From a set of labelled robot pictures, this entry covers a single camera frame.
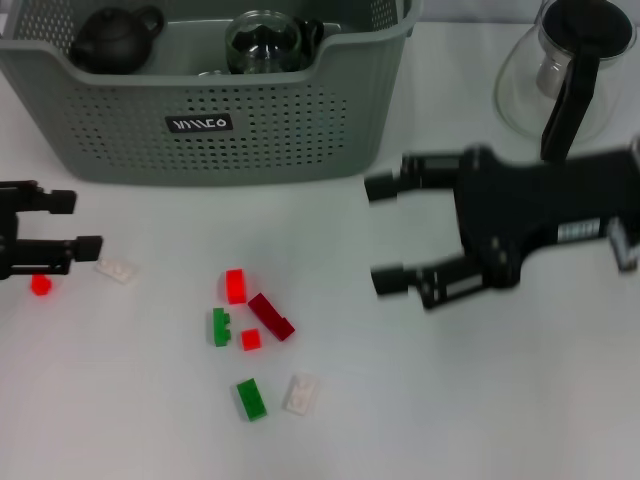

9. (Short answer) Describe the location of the grey perforated storage bin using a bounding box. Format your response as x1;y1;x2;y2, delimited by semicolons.
0;0;425;187

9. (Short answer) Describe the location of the green notched brick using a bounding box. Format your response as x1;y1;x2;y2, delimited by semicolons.
211;307;232;348

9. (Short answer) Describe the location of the bright red rectangular brick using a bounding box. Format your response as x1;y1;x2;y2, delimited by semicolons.
223;268;248;305

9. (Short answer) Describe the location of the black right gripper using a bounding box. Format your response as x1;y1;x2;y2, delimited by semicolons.
363;144;640;312

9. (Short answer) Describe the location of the right gripper silver connector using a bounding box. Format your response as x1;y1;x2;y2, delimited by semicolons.
607;219;640;275

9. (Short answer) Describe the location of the glass pitcher black handle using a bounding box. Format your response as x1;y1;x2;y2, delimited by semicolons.
493;0;636;162

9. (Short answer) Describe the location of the white toy brick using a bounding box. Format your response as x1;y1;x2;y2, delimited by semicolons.
94;257;141;285
281;373;321;416

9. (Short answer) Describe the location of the green rectangular brick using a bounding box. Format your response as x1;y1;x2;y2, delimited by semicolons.
234;378;269;423

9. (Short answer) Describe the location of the dark clay teapot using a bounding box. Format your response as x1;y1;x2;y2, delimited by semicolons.
68;4;166;75

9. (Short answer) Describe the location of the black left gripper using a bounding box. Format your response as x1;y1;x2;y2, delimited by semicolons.
0;179;105;282

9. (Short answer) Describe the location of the dark red long brick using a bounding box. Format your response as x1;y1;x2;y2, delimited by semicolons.
247;293;296;344

